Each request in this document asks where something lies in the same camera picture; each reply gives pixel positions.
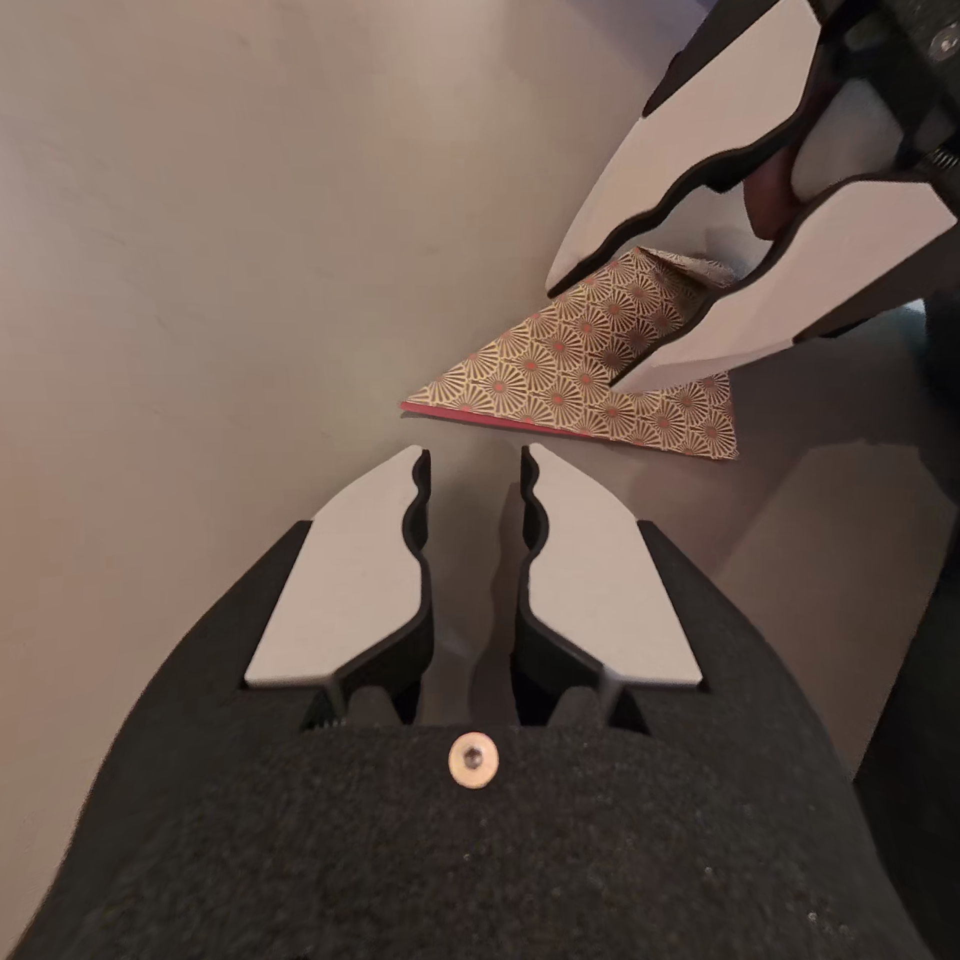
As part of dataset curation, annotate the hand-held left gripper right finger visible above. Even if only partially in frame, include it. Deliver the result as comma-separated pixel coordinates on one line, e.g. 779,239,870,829
512,442,705,717

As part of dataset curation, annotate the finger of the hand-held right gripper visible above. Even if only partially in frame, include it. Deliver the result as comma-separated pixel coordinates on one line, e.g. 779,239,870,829
543,0,826,299
607,168,960,395

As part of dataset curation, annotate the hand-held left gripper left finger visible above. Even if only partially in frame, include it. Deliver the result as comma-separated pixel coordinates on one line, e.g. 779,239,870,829
244,444,436,717

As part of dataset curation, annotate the gold patterned origami paper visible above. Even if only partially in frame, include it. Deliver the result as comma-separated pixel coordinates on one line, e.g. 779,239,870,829
399,246,740,461

